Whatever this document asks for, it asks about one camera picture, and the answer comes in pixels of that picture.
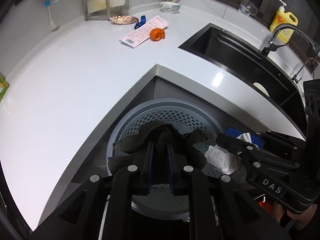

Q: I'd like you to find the white bottle brush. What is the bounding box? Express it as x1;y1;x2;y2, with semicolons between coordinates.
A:
44;0;59;31

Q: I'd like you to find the yellow dish soap bottle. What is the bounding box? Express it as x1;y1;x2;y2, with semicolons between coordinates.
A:
269;0;298;43

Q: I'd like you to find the clear glass mug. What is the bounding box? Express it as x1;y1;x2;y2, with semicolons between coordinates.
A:
238;0;259;16

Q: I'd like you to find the patterned ceramic bowl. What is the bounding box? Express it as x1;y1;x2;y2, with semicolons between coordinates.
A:
159;1;181;14

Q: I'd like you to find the small chrome faucet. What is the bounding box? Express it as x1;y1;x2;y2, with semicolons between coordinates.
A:
291;57;320;84

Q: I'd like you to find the grey perforated trash bin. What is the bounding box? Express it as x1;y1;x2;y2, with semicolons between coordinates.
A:
107;99;238;220

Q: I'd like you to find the yellow green seasoning pouch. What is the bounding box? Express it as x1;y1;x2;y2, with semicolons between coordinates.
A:
0;75;9;102

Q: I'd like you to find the red patterned snack wrapper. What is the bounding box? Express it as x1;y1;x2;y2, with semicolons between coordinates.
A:
109;15;139;25

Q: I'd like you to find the pink paper box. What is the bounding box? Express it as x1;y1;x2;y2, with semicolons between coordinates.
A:
119;15;168;48

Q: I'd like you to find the blue strap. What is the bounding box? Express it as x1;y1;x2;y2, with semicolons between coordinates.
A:
133;15;148;30

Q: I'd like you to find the white paper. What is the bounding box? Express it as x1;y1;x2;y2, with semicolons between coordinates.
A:
203;145;246;178

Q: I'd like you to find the black cloth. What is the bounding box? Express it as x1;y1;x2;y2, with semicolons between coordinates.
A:
108;121;217;175

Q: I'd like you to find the white bowl in sink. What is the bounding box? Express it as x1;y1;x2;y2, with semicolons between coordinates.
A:
253;82;270;97

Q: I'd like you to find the steel cutting board rack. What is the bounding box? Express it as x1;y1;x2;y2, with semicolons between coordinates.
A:
82;0;122;21

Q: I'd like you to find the orange peel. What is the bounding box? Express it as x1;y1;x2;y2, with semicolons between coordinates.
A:
150;28;165;41

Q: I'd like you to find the chrome kitchen faucet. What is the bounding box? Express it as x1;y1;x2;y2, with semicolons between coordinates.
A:
261;23;320;59

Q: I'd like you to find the person's right hand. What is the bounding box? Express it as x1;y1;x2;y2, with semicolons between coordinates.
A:
272;203;317;230

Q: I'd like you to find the black kitchen sink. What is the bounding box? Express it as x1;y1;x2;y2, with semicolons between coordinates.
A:
179;23;307;135

